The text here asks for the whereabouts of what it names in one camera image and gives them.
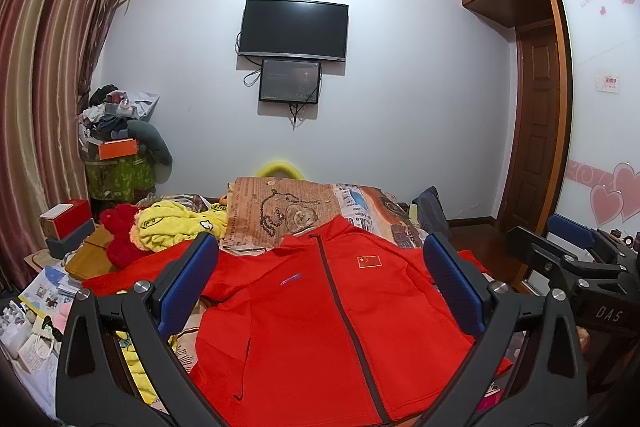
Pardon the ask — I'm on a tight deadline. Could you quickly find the red zip jacket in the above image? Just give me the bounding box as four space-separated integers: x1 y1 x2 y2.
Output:
81 215 514 427

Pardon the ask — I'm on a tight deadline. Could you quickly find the dark blue clothing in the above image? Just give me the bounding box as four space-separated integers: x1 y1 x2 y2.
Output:
412 185 450 239

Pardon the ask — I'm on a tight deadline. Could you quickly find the pile of clothes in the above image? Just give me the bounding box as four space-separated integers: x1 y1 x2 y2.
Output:
78 84 160 143

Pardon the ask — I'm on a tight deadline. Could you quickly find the white heart-patterned wardrobe door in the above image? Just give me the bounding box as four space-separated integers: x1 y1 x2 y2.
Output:
556 0 639 236

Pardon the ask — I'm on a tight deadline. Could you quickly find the brown wooden door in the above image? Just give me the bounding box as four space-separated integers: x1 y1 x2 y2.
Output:
497 24 560 232

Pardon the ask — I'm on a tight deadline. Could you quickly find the papers and photos clutter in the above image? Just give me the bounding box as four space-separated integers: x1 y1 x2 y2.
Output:
1 251 80 419

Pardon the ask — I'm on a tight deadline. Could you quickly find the wooden boards stack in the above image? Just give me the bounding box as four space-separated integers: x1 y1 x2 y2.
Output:
65 225 116 281

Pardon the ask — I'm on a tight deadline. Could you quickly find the red and white box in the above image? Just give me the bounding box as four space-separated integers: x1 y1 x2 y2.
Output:
39 199 92 239

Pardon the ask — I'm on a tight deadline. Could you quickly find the red fluffy garment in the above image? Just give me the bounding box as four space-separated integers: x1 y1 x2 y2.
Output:
100 204 151 270

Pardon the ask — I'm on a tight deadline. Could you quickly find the yellow cartoon fleece blanket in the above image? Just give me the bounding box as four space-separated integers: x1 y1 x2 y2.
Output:
117 199 228 409

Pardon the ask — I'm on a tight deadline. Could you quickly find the newspaper print bed quilt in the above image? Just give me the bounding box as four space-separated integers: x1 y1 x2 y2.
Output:
134 175 432 377

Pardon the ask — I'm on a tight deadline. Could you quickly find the orange box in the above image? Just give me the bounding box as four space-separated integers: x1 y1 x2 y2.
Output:
98 139 138 160

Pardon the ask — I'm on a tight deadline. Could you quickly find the dark grey pillow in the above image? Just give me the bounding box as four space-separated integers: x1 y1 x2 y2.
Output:
127 119 172 167

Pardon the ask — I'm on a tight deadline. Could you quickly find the yellow chair back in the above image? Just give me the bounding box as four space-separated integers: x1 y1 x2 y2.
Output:
256 160 305 180

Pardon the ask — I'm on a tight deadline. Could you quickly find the striped red gold curtain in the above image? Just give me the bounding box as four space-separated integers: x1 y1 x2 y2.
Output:
1 0 118 288

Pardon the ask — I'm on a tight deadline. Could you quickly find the small wall monitor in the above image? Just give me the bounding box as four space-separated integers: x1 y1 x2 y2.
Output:
258 58 321 105

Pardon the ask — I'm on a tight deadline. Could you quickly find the black wall television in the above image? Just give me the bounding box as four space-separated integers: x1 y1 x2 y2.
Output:
238 0 349 62

